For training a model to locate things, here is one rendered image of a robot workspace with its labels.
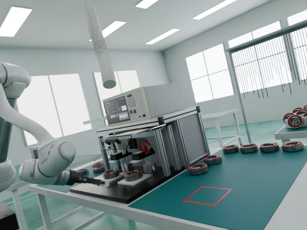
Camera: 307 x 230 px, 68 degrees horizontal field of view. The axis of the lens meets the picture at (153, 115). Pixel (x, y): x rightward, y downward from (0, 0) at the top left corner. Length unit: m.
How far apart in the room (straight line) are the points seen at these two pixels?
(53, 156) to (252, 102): 7.18
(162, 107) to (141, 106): 0.16
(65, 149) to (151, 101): 0.68
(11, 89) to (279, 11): 7.04
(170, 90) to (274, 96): 6.14
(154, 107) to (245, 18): 6.67
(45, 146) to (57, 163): 0.09
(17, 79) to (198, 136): 1.15
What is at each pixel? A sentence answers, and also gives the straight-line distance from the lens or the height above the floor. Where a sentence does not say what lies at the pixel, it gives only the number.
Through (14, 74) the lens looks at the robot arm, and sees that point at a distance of 1.41.
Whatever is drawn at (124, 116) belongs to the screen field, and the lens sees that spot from 1.58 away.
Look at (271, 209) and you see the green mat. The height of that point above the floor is 0.75.
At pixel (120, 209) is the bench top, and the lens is 1.19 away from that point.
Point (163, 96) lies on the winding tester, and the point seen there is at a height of 1.24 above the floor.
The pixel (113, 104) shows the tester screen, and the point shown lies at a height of 1.26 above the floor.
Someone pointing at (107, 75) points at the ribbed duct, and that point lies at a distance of 2.79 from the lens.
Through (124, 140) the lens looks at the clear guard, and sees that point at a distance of 1.21.
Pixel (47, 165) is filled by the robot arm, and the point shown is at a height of 1.05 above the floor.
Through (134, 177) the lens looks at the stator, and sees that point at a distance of 1.41.
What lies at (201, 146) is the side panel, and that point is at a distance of 1.65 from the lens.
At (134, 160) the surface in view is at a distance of 1.47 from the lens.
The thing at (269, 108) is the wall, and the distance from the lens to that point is 7.67.
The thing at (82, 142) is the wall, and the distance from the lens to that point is 6.58.
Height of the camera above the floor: 1.17
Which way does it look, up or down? 2 degrees down
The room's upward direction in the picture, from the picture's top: 13 degrees counter-clockwise
